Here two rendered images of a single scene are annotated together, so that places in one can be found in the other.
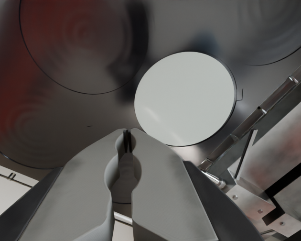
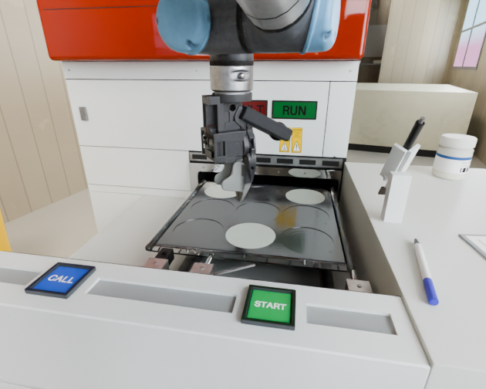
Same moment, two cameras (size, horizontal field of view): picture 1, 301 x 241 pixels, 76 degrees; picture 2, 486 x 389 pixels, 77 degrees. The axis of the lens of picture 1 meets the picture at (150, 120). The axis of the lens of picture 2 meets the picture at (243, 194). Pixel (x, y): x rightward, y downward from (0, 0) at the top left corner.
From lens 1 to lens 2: 0.62 m
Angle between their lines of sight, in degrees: 83
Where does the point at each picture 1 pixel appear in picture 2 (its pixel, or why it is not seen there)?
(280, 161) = not seen: hidden behind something
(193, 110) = (249, 238)
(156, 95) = (248, 227)
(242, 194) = (206, 270)
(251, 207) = not seen: hidden behind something
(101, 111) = (231, 218)
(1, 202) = (125, 227)
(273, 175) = not seen: hidden behind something
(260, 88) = (276, 251)
